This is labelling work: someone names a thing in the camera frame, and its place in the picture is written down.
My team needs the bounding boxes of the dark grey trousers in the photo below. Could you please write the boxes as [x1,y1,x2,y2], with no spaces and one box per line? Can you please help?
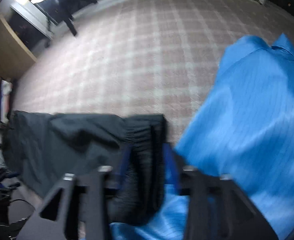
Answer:
[2,111,167,226]

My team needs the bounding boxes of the blue shiny shirt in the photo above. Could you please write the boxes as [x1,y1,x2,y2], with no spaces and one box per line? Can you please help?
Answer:
[111,35,294,239]

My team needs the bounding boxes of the white blue striped garment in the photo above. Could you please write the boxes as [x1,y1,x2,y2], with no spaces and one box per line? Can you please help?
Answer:
[0,80,12,124]

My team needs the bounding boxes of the light wooden board panel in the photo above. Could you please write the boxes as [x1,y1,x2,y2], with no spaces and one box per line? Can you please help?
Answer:
[0,13,37,79]

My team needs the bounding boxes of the plaid pink table cloth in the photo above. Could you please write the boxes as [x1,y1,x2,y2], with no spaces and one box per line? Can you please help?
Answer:
[14,0,294,142]

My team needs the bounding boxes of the black light tripod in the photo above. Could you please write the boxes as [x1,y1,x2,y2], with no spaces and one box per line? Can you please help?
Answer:
[55,0,98,36]

